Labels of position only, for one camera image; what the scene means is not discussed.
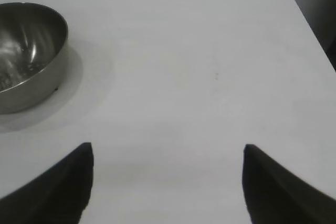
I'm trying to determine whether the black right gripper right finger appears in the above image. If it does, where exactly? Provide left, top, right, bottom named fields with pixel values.
left=241, top=144, right=336, bottom=224

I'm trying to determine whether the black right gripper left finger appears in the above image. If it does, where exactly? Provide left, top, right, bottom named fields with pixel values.
left=0, top=142, right=95, bottom=224

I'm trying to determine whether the stainless steel mixing bowl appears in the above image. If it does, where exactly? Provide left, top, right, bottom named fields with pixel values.
left=0, top=2, right=69, bottom=114

